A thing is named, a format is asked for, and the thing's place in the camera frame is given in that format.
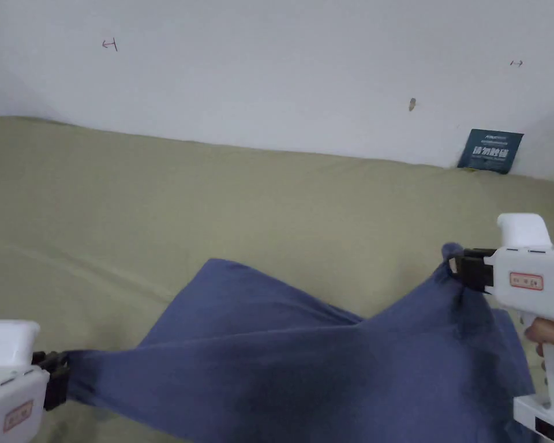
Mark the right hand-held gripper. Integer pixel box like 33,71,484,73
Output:
447,212,554,443

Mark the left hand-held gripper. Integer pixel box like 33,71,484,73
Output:
0,320,71,443

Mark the dark blue shirt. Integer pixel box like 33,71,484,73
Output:
66,242,537,443

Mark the person's right hand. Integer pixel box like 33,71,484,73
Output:
523,317,554,371

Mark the dark blue printed card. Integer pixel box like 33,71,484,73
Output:
456,129,525,176

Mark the bed with pale green sheet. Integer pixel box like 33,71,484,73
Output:
0,115,554,443

